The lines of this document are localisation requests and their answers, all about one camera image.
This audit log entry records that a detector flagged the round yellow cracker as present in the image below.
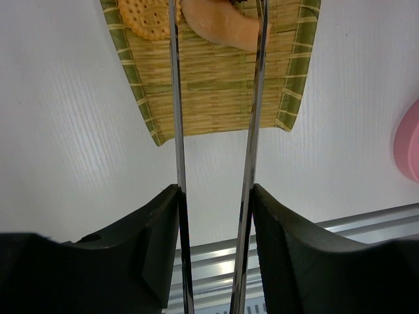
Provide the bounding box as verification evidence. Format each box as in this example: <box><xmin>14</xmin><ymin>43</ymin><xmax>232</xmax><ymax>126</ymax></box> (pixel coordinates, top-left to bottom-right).
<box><xmin>117</xmin><ymin>0</ymin><xmax>172</xmax><ymax>41</ymax></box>

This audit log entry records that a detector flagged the dark chocolate leaf cookie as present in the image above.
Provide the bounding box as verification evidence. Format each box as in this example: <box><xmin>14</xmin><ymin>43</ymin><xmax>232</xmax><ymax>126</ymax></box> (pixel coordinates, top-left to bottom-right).
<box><xmin>228</xmin><ymin>0</ymin><xmax>248</xmax><ymax>5</ymax></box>

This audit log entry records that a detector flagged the pink round lid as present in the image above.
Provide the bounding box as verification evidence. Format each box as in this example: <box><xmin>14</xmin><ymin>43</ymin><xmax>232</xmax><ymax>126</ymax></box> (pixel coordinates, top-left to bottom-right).
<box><xmin>393</xmin><ymin>101</ymin><xmax>418</xmax><ymax>183</ymax></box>

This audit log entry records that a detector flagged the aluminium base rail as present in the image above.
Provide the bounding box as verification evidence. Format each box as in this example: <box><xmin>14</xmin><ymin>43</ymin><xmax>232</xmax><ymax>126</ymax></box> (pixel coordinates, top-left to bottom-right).
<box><xmin>240</xmin><ymin>190</ymin><xmax>418</xmax><ymax>313</ymax></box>

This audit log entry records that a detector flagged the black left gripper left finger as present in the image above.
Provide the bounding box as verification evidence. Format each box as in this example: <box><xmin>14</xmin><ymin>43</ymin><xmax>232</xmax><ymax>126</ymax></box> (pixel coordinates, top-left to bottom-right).
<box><xmin>1</xmin><ymin>184</ymin><xmax>179</xmax><ymax>313</ymax></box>

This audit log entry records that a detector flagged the green bamboo tray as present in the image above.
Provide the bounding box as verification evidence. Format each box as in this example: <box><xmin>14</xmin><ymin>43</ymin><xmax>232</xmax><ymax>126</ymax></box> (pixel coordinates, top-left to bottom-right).
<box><xmin>101</xmin><ymin>1</ymin><xmax>321</xmax><ymax>146</ymax></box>

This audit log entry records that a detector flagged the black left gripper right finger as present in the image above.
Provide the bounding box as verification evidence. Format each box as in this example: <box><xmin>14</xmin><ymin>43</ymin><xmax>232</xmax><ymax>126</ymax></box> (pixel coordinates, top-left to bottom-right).
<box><xmin>252</xmin><ymin>184</ymin><xmax>418</xmax><ymax>313</ymax></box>

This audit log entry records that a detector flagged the slotted cable duct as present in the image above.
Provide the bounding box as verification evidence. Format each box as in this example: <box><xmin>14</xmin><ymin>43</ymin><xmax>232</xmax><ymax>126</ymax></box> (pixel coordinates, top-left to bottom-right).
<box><xmin>195</xmin><ymin>298</ymin><xmax>267</xmax><ymax>314</ymax></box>

